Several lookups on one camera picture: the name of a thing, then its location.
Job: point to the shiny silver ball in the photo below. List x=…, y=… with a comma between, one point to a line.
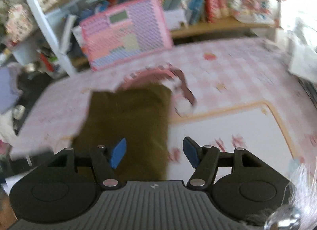
x=282, y=218

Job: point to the lilac cloth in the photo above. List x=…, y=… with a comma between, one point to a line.
x=7, y=91

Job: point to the white fluffy fur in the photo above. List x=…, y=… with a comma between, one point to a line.
x=305, y=183

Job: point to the black case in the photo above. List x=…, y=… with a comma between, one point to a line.
x=32, y=88

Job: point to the pink toy keyboard tablet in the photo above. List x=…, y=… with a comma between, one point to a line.
x=126, y=32

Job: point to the pink checkered tablecloth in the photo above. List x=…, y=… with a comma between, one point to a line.
x=235, y=76

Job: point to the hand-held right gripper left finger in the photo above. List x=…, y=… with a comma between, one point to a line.
x=118, y=153

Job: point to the olive green garment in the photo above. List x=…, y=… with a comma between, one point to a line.
x=128, y=121

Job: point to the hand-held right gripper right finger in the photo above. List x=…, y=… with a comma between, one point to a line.
x=190, y=152

